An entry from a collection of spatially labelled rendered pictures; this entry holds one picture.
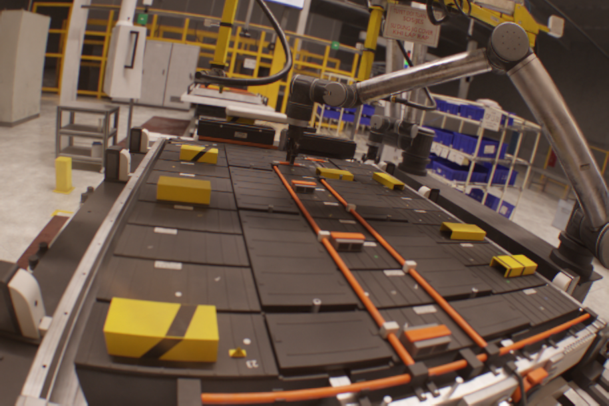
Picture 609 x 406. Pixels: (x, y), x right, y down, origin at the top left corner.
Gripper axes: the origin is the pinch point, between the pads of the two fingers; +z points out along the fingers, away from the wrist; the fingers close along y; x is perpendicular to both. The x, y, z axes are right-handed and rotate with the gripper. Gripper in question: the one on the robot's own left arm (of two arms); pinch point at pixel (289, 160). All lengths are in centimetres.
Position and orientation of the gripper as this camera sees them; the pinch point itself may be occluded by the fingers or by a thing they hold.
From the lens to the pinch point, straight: 156.2
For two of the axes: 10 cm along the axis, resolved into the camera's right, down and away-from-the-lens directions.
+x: 9.3, 1.0, 3.5
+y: 3.1, 3.1, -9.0
